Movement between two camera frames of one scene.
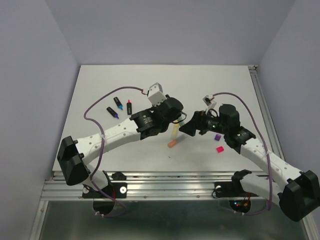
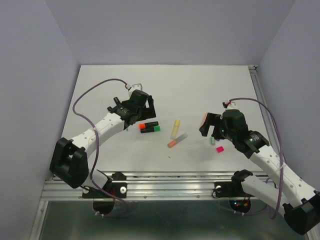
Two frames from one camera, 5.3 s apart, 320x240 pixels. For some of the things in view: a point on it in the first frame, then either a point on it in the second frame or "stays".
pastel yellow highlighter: x=175 y=130 stays
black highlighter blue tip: x=118 y=103 stays
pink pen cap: x=220 y=149 stays
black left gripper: x=176 y=118 to x=148 y=112
